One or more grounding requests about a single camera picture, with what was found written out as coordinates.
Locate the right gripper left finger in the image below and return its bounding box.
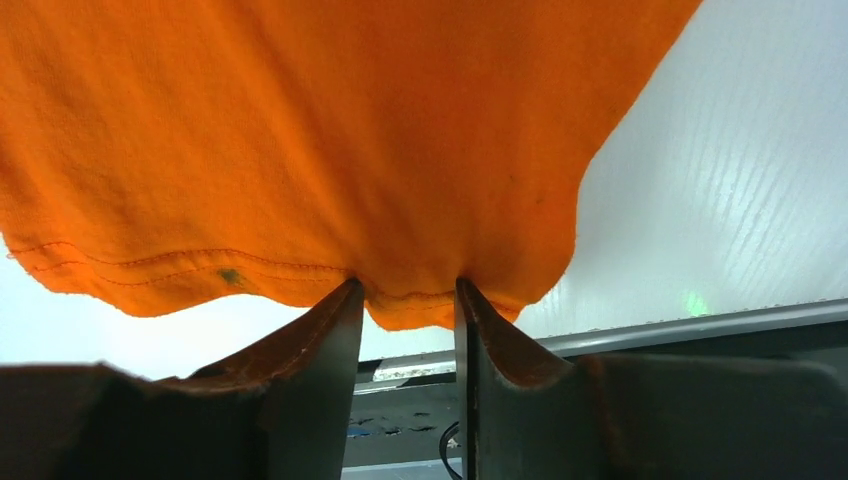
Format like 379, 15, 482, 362
1, 279, 364, 479

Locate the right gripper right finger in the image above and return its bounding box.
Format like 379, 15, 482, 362
454, 279, 847, 479

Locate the orange t-shirt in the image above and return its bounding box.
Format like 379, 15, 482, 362
1, 1, 698, 330

